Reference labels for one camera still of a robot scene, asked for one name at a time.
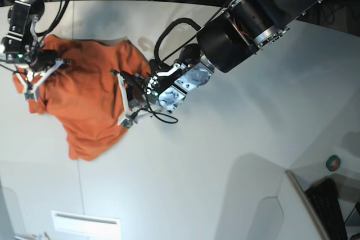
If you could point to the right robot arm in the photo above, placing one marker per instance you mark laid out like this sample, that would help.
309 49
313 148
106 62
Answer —
48 55

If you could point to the black keyboard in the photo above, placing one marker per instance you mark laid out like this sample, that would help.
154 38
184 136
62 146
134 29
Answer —
324 199

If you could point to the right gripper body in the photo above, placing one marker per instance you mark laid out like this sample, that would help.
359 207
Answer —
20 44

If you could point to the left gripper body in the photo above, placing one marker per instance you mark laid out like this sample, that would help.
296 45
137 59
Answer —
168 87

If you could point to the green tape roll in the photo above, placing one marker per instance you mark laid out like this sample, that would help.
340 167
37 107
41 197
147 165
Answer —
333 163

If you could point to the orange t-shirt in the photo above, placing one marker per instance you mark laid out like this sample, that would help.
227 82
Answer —
85 96

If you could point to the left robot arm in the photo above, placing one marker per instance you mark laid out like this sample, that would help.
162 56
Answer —
232 35

